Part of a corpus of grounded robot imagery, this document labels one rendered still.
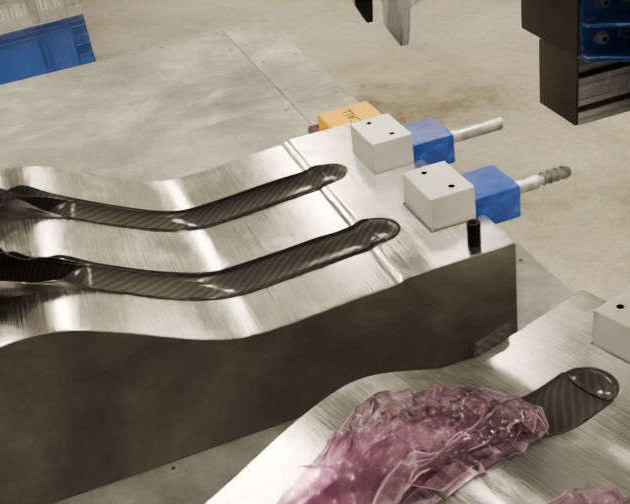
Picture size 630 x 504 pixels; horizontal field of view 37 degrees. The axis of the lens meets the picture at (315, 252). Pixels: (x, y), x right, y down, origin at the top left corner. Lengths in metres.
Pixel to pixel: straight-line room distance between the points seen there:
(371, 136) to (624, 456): 0.35
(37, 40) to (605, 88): 2.97
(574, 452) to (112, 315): 0.29
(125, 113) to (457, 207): 0.64
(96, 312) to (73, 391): 0.05
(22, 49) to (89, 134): 2.72
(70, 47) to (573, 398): 3.47
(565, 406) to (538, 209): 1.88
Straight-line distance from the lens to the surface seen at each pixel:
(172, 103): 1.24
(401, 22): 0.72
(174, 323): 0.63
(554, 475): 0.51
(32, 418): 0.63
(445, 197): 0.68
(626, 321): 0.62
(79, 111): 1.28
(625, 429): 0.58
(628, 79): 1.24
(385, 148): 0.77
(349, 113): 1.03
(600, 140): 2.80
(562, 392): 0.61
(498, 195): 0.71
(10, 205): 0.73
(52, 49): 3.93
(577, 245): 2.32
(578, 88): 1.20
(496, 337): 0.63
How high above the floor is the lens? 1.25
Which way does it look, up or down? 32 degrees down
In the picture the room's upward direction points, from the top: 9 degrees counter-clockwise
